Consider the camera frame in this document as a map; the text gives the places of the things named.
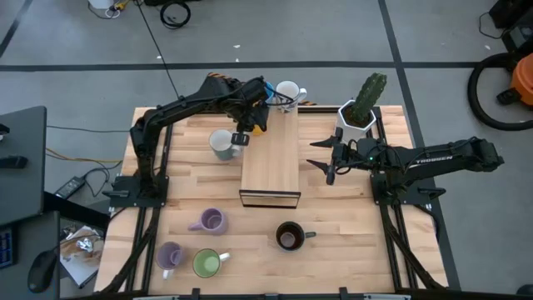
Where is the orange vacuum cleaner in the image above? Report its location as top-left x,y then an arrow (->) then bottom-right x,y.
510,52 -> 533,108

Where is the yellow cable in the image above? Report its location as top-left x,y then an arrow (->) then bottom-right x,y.
45,147 -> 124,164

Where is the long black floor cable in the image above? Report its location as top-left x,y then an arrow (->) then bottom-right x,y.
133,0 -> 185,106

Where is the purple mug white handle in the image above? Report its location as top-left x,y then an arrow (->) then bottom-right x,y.
155,241 -> 187,280

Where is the coiled black cable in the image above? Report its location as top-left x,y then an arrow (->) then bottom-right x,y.
159,1 -> 192,30

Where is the black keyboard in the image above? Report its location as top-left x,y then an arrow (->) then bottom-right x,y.
0,227 -> 17,270

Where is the black aluminium table frame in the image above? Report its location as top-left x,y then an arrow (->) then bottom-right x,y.
99,104 -> 449,300

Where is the black equipment case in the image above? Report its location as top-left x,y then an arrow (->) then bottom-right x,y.
487,0 -> 533,53

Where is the crumpled foil and paper bag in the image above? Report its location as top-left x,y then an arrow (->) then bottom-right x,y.
60,224 -> 105,288

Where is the green mug white handle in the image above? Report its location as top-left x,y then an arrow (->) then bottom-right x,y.
192,248 -> 231,279

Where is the green cactus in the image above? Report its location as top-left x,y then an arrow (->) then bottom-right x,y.
351,72 -> 387,126

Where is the black computer mouse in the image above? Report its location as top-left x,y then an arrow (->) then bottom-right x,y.
27,249 -> 58,294

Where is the grey mug white inside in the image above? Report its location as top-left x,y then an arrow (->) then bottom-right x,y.
208,128 -> 244,162

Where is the dark grey desk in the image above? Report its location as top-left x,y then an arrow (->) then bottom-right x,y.
0,106 -> 62,300

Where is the white hexagonal plant pot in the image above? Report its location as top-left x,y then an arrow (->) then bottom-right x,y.
335,99 -> 378,145

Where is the wooden shelf with black frame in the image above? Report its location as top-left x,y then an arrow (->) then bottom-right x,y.
239,97 -> 301,210

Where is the black vacuum hose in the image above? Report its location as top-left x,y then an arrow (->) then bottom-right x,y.
466,52 -> 533,133

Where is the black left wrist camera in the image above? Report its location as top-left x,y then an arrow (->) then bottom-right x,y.
243,77 -> 268,102

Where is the thin black cable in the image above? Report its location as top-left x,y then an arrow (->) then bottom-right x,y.
46,124 -> 132,134

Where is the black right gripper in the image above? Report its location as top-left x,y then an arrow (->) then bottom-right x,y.
306,127 -> 364,187

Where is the black power adapter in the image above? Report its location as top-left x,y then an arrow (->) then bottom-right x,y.
53,177 -> 87,200

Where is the white patterned mug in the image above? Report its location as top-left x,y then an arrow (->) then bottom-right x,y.
274,80 -> 308,114

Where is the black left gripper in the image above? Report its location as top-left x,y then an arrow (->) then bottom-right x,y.
230,98 -> 270,147

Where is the dark glazed mug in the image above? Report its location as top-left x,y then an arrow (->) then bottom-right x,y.
275,221 -> 317,252

